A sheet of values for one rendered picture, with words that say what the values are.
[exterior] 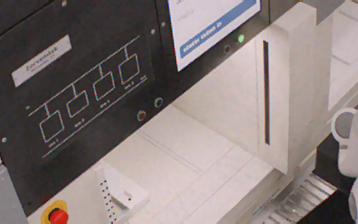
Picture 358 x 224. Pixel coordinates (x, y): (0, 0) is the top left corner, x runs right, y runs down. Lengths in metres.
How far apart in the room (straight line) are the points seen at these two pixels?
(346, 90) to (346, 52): 0.18
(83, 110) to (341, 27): 1.45
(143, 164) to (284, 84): 0.55
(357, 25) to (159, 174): 0.98
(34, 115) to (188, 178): 0.91
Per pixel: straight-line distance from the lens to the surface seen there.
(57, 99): 1.26
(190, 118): 2.23
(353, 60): 2.43
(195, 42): 1.48
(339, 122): 1.60
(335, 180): 1.91
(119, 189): 2.02
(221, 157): 2.11
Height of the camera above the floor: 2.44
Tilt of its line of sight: 46 degrees down
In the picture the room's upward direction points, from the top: 11 degrees counter-clockwise
